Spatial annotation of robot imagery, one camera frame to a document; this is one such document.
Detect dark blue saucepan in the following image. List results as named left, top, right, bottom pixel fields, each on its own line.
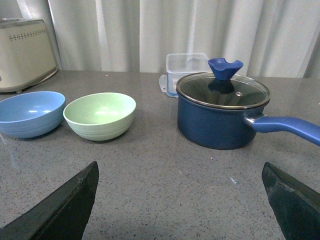
left=176, top=71, right=320, bottom=151

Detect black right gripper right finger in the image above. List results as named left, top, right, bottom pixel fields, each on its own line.
left=261, top=162, right=320, bottom=240

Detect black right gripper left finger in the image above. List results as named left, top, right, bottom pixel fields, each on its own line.
left=0, top=161, right=99, bottom=240

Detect glass lid with blue knob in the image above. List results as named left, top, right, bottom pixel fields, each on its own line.
left=176, top=58, right=270, bottom=110

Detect cream two-slot toaster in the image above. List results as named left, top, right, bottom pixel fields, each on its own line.
left=0, top=18, right=58, bottom=93

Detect white curtain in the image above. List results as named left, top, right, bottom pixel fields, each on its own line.
left=0, top=0, right=320, bottom=78

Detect clear plastic storage container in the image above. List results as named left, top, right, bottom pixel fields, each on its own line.
left=158, top=52, right=211, bottom=98

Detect blue bowl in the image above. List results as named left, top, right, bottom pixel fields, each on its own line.
left=0, top=91, right=66, bottom=139

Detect green bowl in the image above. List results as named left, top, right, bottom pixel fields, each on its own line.
left=63, top=92, right=137, bottom=141

